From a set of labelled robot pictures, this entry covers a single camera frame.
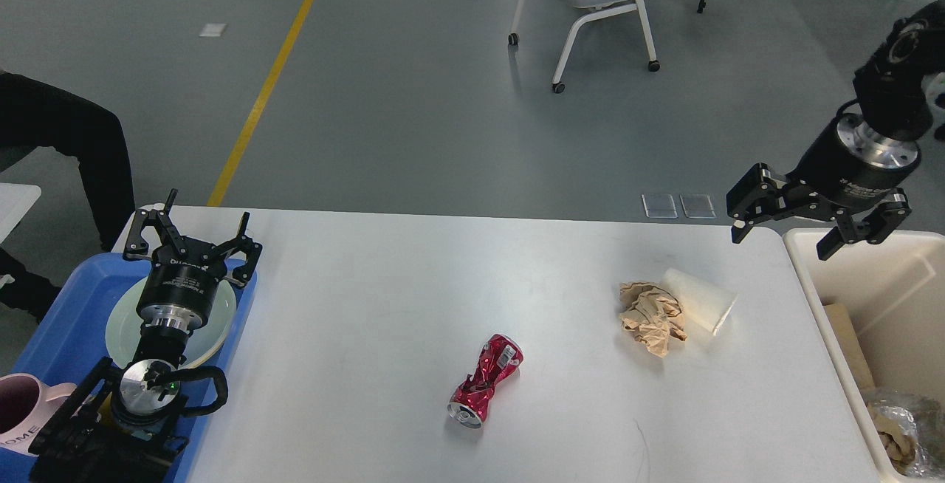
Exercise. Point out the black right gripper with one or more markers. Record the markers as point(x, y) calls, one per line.
point(850, 166)

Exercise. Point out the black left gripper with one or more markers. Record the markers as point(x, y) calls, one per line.
point(183, 287)

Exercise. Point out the green plate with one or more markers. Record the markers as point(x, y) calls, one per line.
point(122, 332)

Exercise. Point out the brown paper bag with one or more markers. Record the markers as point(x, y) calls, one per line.
point(842, 326)

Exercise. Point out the brown paper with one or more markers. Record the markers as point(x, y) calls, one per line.
point(898, 446)
point(652, 315)

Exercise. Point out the pink HOME mug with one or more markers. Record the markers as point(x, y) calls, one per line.
point(27, 403)

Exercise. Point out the clear plastic wrap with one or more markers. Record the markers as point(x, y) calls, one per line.
point(919, 417)

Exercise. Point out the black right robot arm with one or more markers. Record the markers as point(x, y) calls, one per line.
point(900, 88)

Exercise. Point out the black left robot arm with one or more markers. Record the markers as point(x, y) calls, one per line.
point(119, 424)

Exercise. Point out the beige plastic bin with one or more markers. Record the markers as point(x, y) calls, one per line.
point(894, 294)

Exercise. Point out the dark seated figure left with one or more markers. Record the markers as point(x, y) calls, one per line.
point(40, 115)

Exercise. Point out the crushed red soda can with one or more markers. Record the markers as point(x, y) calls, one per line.
point(499, 358)

